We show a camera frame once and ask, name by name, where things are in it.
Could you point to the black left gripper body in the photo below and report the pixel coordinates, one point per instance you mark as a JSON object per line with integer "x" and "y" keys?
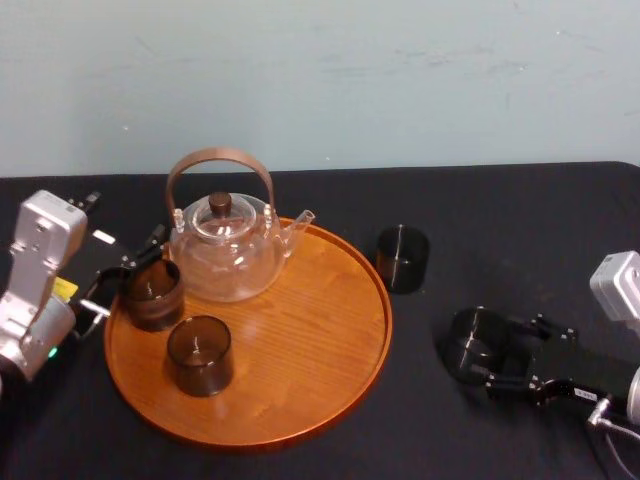
{"x": 97, "y": 255}

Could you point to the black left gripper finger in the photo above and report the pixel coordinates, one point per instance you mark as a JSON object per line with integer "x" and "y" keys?
{"x": 147, "y": 247}
{"x": 102, "y": 290}

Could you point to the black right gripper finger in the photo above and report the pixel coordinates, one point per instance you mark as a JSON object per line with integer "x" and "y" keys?
{"x": 542, "y": 330}
{"x": 525, "y": 387}

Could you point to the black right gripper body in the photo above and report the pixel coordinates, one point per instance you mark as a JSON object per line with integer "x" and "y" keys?
{"x": 575, "y": 370}

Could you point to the smoky glass cup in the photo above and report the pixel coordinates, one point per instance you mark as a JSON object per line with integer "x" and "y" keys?
{"x": 200, "y": 370}
{"x": 470, "y": 355}
{"x": 402, "y": 265}
{"x": 155, "y": 305}

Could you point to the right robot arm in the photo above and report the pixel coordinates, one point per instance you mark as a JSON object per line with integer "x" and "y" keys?
{"x": 617, "y": 285}

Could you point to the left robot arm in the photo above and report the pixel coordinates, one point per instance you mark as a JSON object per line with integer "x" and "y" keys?
{"x": 40, "y": 240}

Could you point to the round wooden tray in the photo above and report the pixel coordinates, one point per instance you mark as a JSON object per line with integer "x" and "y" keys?
{"x": 300, "y": 350}

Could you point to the glass lid with wooden knob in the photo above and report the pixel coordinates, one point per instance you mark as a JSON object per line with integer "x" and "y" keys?
{"x": 218, "y": 204}

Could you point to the black table cloth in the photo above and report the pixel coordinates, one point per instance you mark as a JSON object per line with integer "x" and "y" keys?
{"x": 500, "y": 225}

